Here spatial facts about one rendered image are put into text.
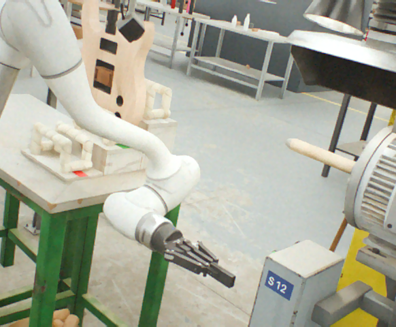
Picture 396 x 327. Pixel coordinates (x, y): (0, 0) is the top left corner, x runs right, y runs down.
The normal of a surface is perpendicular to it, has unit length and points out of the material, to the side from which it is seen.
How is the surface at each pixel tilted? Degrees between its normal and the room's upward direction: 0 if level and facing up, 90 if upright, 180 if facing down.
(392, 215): 90
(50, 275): 90
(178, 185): 78
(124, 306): 0
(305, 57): 90
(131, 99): 90
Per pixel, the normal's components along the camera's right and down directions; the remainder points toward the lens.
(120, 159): 0.70, 0.36
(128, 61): -0.69, 0.11
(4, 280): 0.19, -0.93
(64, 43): 0.78, 0.15
